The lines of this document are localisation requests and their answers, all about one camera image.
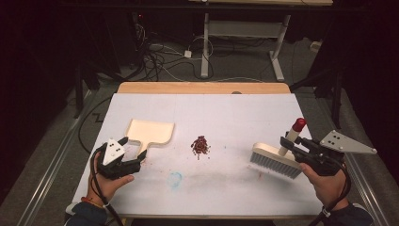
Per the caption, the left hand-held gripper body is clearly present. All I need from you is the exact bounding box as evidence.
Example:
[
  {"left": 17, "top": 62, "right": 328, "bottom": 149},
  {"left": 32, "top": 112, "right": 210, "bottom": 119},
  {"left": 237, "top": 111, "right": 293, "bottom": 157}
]
[{"left": 93, "top": 137, "right": 141, "bottom": 181}]

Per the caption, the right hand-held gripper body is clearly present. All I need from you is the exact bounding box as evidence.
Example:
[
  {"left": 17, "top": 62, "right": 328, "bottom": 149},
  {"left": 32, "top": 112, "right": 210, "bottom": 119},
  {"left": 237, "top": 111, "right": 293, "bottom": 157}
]
[{"left": 294, "top": 129, "right": 378, "bottom": 177}]

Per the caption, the white brush with red-tipped handle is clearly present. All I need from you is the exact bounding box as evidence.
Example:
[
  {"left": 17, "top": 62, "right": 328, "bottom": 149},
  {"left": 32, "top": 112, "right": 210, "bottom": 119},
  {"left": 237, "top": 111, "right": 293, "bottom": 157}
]
[{"left": 249, "top": 117, "right": 308, "bottom": 181}]

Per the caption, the cream plastic dustpan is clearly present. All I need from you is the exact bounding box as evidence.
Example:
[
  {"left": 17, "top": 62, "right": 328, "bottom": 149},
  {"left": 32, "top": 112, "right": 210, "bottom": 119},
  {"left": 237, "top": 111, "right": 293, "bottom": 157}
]
[{"left": 124, "top": 118, "right": 176, "bottom": 158}]

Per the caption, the pile of red green beans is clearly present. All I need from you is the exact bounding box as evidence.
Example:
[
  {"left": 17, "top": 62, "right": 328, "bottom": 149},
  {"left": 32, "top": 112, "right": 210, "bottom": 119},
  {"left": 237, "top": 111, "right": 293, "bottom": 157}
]
[{"left": 190, "top": 135, "right": 211, "bottom": 161}]

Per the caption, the person's left hand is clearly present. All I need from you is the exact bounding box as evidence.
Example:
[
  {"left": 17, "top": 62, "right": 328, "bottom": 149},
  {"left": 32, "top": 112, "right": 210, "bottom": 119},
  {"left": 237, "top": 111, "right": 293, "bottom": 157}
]
[{"left": 87, "top": 152, "right": 136, "bottom": 204}]

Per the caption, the person's right hand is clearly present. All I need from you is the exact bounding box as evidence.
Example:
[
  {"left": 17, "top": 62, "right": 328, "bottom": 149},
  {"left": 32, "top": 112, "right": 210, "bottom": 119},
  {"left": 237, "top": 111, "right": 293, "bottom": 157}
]
[{"left": 299, "top": 161, "right": 350, "bottom": 209}]

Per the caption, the black metal stand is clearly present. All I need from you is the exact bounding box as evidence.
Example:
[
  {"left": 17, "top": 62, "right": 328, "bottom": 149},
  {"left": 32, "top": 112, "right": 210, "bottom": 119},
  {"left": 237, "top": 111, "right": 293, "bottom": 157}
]
[
  {"left": 289, "top": 60, "right": 346, "bottom": 130},
  {"left": 72, "top": 60, "right": 87, "bottom": 121}
]

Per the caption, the white table cover sheet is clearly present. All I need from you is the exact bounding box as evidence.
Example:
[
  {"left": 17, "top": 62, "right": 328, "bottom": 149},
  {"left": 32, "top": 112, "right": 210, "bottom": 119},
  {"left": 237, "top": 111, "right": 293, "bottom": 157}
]
[{"left": 72, "top": 92, "right": 324, "bottom": 218}]

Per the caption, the left hand-held gripper black cable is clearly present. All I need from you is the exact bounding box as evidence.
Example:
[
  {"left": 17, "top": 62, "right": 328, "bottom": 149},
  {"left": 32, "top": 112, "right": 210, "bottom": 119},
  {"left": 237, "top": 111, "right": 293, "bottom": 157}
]
[{"left": 89, "top": 150, "right": 125, "bottom": 226}]

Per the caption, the hand-held gripper black cable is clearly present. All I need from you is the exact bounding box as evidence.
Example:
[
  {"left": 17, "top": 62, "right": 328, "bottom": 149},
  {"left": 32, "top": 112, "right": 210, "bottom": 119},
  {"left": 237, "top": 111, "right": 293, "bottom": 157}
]
[
  {"left": 315, "top": 161, "right": 352, "bottom": 226},
  {"left": 89, "top": 150, "right": 125, "bottom": 226}
]

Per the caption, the red bracelet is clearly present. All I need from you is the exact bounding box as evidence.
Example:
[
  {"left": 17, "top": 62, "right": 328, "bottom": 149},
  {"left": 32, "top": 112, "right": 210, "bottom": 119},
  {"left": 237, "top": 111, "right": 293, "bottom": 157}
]
[{"left": 80, "top": 196, "right": 105, "bottom": 209}]

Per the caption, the right hand-held gripper black cable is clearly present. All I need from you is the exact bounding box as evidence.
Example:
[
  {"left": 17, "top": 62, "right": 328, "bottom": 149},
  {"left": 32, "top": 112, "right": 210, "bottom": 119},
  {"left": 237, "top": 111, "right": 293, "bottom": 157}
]
[{"left": 315, "top": 161, "right": 352, "bottom": 226}]

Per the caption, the black floor cable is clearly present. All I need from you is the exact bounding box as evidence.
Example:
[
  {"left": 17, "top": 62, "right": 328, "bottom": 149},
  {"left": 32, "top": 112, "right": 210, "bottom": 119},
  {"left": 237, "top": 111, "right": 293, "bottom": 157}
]
[{"left": 77, "top": 95, "right": 113, "bottom": 155}]

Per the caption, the metal floor rail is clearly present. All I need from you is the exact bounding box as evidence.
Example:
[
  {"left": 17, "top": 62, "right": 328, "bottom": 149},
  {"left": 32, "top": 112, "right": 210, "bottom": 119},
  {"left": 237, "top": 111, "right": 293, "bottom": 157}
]
[
  {"left": 15, "top": 89, "right": 96, "bottom": 226},
  {"left": 343, "top": 153, "right": 399, "bottom": 226}
]

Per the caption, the tangle of floor cables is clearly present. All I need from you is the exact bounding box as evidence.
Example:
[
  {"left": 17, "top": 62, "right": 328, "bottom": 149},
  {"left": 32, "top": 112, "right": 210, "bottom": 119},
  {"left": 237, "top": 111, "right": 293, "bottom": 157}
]
[{"left": 133, "top": 23, "right": 215, "bottom": 83}]

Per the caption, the white metal desk frame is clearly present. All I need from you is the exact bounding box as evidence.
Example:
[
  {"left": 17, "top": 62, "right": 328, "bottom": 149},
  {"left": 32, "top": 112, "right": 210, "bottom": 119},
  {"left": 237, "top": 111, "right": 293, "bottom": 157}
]
[{"left": 187, "top": 0, "right": 334, "bottom": 83}]

